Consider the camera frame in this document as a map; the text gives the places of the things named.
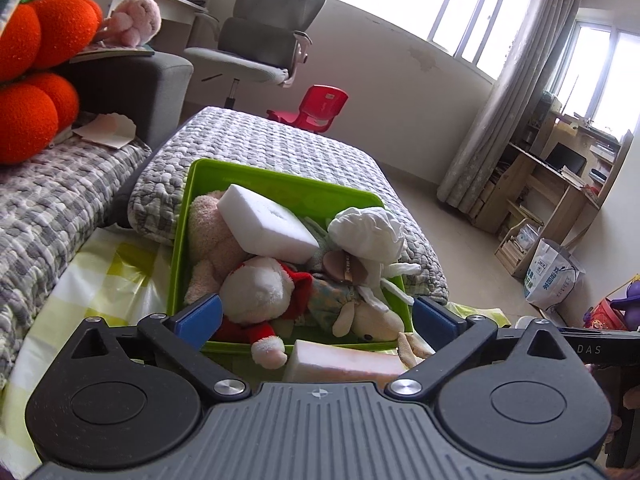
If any pink plush towel toy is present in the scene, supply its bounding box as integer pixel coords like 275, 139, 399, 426
184, 191, 250, 306

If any grey office chair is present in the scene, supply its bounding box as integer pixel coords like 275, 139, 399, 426
183, 0, 326, 110

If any grey window curtain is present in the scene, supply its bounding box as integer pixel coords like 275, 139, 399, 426
437, 0, 582, 214

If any white rabbit doll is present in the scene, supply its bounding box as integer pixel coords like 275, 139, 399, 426
307, 272, 435, 368

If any dark grey sofa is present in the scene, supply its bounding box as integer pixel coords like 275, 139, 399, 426
54, 52, 194, 148

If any wooden desk shelf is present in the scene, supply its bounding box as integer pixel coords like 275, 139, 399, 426
469, 93, 634, 278

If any white paper shopping bag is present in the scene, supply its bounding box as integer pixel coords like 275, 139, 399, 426
523, 238, 585, 310

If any yellow pencil tube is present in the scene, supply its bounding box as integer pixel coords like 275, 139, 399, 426
513, 315, 537, 330

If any white red santa plush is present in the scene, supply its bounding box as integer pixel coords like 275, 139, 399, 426
213, 257, 314, 370

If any red plastic child chair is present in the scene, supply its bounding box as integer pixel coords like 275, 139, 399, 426
267, 84, 348, 133

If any white paper on sofa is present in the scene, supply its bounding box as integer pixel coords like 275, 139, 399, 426
73, 114, 137, 150

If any grey quilted ottoman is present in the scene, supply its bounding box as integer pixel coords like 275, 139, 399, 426
127, 106, 449, 304

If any orange carrot plush cushion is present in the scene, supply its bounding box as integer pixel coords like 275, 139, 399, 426
1, 0, 102, 165

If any brown round pad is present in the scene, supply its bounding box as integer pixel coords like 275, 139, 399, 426
322, 249, 368, 285

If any white foam sponge block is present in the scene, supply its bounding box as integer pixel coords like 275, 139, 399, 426
218, 184, 319, 264

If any white cloth ball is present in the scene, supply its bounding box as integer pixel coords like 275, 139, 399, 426
328, 207, 406, 263

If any orange white sponge block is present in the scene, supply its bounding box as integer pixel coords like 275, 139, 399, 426
283, 340, 407, 388

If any pink pig plush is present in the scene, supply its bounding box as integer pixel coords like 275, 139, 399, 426
93, 0, 162, 48

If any purple toy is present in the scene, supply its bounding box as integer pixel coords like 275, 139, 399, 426
611, 278, 640, 332

